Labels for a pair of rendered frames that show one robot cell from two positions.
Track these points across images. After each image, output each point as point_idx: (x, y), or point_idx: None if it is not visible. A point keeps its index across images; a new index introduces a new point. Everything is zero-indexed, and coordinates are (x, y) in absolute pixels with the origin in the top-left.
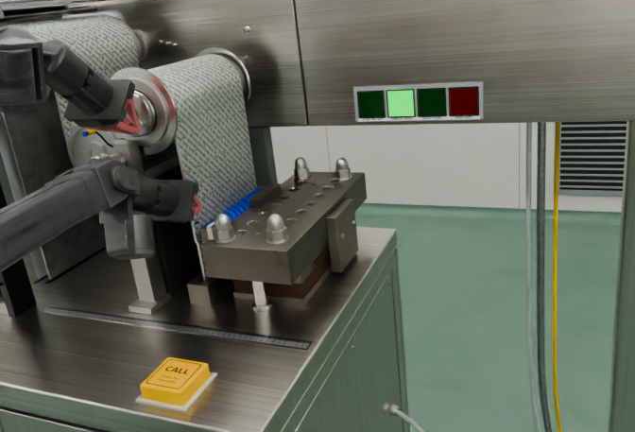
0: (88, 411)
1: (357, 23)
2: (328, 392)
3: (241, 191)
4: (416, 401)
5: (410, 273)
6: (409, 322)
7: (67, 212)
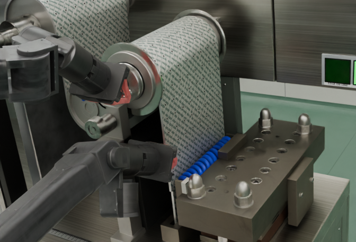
0: None
1: None
2: None
3: (211, 140)
4: None
5: (354, 177)
6: (349, 227)
7: (73, 195)
